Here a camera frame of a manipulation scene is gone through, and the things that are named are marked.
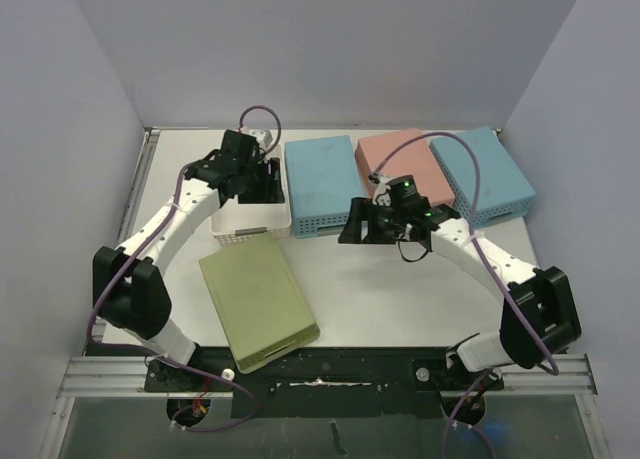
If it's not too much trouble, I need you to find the blue plastic basket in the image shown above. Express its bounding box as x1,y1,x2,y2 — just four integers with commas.
285,135,364,238
429,127,536,229

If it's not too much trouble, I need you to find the white plastic basket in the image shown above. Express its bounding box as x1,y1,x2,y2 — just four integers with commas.
210,146,292,246

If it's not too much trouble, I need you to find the pink plastic basket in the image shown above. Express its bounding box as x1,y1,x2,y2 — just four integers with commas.
355,128,455,206

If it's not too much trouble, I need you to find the green plastic basket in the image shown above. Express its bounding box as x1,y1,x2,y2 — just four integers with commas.
199,233,320,374

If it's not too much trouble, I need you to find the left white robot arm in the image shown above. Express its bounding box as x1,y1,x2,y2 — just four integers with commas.
90,126,284,390

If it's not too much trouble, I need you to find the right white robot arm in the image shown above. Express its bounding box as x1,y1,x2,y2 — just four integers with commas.
338,175,582,388

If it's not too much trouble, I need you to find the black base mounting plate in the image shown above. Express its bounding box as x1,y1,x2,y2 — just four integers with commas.
144,347,504,432

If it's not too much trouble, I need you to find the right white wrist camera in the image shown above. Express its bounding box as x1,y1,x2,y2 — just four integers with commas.
368,173,391,206

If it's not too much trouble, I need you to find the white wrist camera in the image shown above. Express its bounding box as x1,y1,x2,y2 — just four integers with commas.
368,173,391,206
242,127,274,149

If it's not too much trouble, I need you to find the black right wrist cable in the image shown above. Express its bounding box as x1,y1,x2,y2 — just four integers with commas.
398,238,434,264

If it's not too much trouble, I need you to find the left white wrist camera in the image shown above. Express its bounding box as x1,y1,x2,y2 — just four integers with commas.
242,127,274,149

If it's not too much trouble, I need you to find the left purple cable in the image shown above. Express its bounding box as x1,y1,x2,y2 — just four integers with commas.
87,105,283,350

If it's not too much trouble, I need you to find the aluminium frame rail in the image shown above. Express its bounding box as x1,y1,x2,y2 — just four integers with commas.
58,349,597,398

